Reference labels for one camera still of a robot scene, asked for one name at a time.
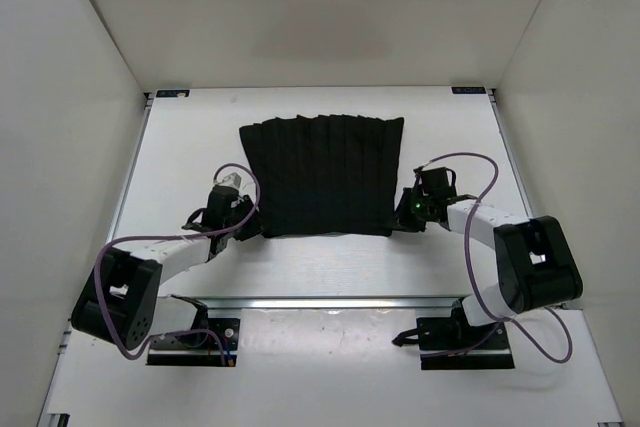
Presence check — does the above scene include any black pleated skirt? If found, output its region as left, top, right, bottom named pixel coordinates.
left=239, top=115, right=404, bottom=238

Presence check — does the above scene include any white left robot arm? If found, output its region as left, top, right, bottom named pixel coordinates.
left=71, top=184, right=261, bottom=356

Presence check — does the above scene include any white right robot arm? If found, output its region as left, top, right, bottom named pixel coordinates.
left=394, top=167, right=584, bottom=348

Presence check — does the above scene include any blue right corner label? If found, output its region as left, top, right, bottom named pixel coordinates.
left=451, top=86, right=486, bottom=95

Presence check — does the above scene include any blue corner label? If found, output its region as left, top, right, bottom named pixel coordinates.
left=155, top=89, right=190, bottom=98
left=451, top=86, right=486, bottom=95

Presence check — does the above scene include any blue left corner label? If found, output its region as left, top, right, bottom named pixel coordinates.
left=155, top=89, right=190, bottom=98

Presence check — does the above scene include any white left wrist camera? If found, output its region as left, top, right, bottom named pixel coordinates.
left=213, top=172, right=242, bottom=195

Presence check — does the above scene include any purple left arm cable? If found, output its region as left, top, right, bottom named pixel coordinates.
left=97, top=163, right=263, bottom=366

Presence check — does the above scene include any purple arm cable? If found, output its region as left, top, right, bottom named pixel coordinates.
left=414, top=152, right=574, bottom=363
left=97, top=163, right=263, bottom=366

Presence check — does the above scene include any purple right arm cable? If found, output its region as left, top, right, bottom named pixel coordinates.
left=414, top=152, right=574, bottom=363

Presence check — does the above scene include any aluminium table rail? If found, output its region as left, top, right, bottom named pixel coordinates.
left=196, top=296, right=458, bottom=310

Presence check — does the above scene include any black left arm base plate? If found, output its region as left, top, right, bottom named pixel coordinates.
left=146, top=310, right=241, bottom=368

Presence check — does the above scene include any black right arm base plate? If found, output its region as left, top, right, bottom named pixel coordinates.
left=392, top=299, right=515, bottom=371

